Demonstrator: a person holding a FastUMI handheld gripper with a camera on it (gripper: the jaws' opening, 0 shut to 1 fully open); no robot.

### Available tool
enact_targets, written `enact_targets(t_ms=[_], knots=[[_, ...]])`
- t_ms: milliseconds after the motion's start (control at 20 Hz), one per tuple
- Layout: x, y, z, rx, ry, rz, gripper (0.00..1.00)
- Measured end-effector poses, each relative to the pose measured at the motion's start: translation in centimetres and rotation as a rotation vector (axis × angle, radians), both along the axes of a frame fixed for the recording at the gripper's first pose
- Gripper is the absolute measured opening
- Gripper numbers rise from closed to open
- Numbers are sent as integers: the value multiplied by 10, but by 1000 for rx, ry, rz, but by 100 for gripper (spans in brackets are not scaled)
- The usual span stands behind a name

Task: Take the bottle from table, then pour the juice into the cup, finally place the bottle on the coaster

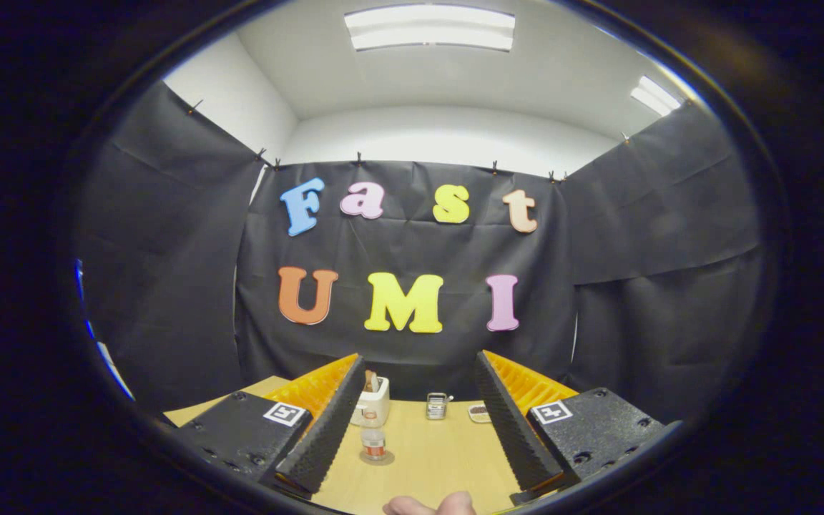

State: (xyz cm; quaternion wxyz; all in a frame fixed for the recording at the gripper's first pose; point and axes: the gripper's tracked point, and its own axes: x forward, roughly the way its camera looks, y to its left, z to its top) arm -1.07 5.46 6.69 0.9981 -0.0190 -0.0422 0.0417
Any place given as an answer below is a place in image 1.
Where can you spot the clear plastic juice bottle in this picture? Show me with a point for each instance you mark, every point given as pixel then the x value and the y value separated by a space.
pixel 373 443

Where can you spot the small white food tray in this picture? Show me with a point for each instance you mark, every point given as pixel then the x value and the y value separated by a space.
pixel 479 413

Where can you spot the round brown coaster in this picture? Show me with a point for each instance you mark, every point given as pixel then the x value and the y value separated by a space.
pixel 388 458

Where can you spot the long ceiling light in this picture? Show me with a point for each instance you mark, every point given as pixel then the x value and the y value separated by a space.
pixel 430 27

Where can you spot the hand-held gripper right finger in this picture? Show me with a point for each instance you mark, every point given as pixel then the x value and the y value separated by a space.
pixel 516 429

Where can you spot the white toaster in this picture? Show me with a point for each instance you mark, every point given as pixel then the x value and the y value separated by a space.
pixel 376 404

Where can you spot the small metal rack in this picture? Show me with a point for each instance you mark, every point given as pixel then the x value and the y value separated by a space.
pixel 437 406

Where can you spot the toast slice in toaster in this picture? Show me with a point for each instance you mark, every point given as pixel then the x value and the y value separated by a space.
pixel 371 380

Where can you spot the small ceiling light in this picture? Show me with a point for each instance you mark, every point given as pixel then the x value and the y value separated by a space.
pixel 655 95

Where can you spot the wooden table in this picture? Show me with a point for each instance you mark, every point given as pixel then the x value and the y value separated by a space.
pixel 440 458

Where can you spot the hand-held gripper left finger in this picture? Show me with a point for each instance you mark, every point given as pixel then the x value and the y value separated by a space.
pixel 326 429

